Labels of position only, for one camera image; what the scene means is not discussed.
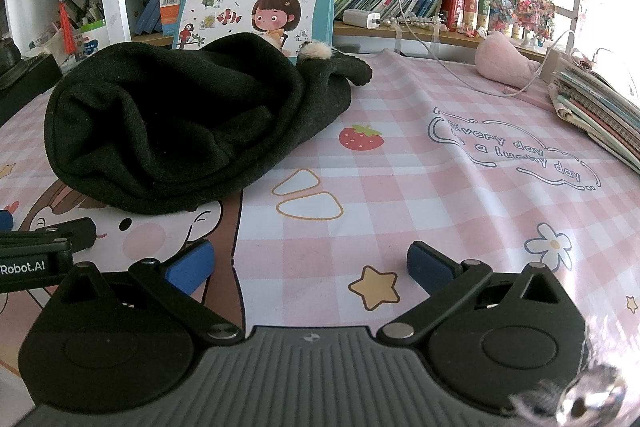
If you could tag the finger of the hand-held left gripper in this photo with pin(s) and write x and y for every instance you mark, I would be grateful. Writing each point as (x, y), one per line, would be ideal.
(67, 232)
(4, 221)

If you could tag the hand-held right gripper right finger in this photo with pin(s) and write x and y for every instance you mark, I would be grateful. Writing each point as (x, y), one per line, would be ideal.
(427, 263)

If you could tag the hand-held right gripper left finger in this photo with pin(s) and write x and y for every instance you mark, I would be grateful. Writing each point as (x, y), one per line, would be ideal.
(192, 264)

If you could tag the black knit garment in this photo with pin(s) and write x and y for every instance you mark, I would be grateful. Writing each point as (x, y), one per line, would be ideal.
(150, 122)

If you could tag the pink checked tablecloth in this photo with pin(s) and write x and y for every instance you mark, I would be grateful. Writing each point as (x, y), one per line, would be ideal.
(400, 207)

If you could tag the black case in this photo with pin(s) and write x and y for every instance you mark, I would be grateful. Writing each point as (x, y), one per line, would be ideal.
(12, 62)

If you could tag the shiny silver blurred object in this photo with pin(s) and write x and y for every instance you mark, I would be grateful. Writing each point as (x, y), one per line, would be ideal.
(590, 387)

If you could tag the red tassel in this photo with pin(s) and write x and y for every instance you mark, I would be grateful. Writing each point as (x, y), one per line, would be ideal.
(66, 24)

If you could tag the pink plush toy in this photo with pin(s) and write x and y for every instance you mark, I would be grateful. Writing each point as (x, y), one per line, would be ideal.
(502, 59)

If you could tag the stack of notebooks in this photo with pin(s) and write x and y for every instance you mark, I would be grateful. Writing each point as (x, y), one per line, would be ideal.
(595, 107)

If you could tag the stack of blue books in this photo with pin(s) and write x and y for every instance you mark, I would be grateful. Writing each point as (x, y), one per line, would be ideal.
(149, 14)

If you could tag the white power adapter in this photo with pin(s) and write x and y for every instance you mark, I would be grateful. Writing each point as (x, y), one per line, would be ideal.
(552, 64)

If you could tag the white charger plug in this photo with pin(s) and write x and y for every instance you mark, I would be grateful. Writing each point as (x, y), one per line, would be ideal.
(360, 19)

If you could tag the green upright book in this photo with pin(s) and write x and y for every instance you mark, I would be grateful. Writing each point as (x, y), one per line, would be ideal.
(484, 4)

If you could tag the red and white upright book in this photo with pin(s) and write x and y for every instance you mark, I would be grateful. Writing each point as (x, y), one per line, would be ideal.
(471, 2)

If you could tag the colourful paper ornament tree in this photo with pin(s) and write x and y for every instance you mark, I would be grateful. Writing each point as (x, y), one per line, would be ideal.
(522, 9)

